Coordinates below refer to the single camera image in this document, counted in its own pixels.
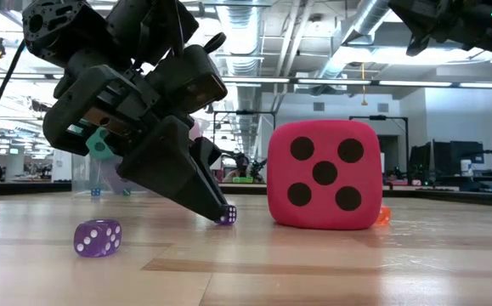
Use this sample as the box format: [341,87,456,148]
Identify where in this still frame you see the black background stand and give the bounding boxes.
[212,109,277,150]
[348,114,410,171]

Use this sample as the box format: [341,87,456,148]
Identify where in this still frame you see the large red foam die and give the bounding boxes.
[266,118,383,231]

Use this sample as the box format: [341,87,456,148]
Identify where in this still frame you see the silver ceiling duct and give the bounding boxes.
[218,0,263,77]
[317,0,402,80]

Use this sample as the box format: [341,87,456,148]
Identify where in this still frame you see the large teal foam die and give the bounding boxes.
[85,126,118,162]

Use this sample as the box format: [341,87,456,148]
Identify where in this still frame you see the yellow hanging cord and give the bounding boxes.
[359,62,369,107]

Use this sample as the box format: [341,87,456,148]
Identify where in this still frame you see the clear plastic container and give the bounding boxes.
[71,114,212,199]

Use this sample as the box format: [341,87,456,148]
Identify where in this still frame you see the small orange die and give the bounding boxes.
[375,205,392,225]

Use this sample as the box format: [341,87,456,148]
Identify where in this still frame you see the person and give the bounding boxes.
[223,151,252,184]

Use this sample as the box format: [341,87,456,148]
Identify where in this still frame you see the black background robot arms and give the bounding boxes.
[248,157,269,182]

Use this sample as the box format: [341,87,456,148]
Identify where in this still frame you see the dark background monitors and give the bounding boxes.
[409,139,484,182]

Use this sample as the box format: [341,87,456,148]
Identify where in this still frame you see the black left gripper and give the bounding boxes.
[42,59,230,222]

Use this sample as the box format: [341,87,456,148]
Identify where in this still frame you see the small purple die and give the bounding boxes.
[215,204,238,226]
[73,218,123,258]

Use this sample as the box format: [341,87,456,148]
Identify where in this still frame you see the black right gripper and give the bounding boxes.
[387,0,492,72]

